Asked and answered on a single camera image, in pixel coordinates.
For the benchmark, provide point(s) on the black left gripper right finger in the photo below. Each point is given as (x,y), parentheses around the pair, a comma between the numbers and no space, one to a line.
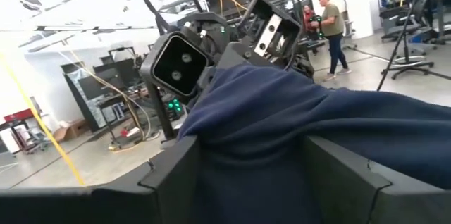
(387,210)

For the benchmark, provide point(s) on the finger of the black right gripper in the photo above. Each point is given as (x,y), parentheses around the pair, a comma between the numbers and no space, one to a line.
(278,12)

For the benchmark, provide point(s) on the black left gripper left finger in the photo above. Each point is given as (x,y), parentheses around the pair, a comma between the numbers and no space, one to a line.
(105,206)

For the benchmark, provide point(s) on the dark navy printed garment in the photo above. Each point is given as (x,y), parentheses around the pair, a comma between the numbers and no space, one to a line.
(282,118)

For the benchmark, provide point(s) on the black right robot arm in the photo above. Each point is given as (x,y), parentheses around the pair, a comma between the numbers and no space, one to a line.
(303,67)

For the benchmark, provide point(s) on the person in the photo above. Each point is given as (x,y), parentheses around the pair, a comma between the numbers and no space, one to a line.
(308,16)
(334,19)

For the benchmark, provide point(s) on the black handheld device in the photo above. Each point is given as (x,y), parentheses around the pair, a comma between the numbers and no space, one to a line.
(316,26)

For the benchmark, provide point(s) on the cardboard box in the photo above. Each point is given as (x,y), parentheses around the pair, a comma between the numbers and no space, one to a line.
(70,130)

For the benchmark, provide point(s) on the metal shelving rack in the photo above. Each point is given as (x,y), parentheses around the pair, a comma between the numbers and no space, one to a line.
(391,5)

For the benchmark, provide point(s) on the black workstation desk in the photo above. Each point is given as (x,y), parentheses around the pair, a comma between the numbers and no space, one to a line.
(102,83)

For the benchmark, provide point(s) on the red tool cart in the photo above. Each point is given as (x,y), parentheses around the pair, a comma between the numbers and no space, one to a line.
(21,116)

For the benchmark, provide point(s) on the black tripod pole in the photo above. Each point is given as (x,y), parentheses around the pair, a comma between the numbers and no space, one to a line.
(401,30)

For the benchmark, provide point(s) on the black office chair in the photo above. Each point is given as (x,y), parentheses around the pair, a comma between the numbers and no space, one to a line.
(419,11)

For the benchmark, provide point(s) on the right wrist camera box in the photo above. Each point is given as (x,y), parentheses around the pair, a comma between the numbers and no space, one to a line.
(179,65)

